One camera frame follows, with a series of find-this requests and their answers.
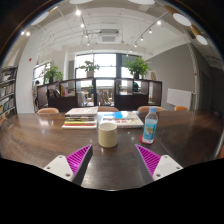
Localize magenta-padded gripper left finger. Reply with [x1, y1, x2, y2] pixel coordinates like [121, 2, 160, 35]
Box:
[43, 144, 94, 186]

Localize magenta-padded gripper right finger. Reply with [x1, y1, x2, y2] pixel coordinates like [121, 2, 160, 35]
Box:
[134, 143, 184, 184]

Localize clear blue-capped water bottle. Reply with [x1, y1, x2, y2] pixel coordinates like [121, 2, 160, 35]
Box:
[142, 106, 159, 145]

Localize stack of books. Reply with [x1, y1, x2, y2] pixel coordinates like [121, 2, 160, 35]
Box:
[61, 106, 100, 130]

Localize cream ceramic cup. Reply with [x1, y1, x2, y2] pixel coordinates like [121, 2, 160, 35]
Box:
[97, 121, 119, 149]

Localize blue-covered book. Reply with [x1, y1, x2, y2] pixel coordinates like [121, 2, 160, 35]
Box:
[99, 110, 145, 129]

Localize dark low shelf unit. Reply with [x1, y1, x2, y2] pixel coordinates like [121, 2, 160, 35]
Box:
[36, 77, 163, 113]

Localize person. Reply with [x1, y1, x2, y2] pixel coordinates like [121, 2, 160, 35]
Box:
[32, 79, 40, 102]

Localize tall dark bookshelf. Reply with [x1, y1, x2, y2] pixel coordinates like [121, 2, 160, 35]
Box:
[0, 65, 19, 118]

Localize bushy potted green plant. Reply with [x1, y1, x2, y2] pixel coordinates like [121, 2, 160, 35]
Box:
[43, 63, 64, 84]

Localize large potted green plant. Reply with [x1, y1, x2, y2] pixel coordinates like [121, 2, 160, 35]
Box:
[124, 57, 153, 80]

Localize small potted green plant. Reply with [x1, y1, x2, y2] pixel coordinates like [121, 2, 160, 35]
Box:
[79, 60, 100, 78]

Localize ceiling air conditioner unit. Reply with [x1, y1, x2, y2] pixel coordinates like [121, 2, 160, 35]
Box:
[98, 28, 120, 44]

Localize small ceiling spotlights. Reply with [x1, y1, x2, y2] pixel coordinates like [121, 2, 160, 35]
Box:
[19, 9, 163, 48]

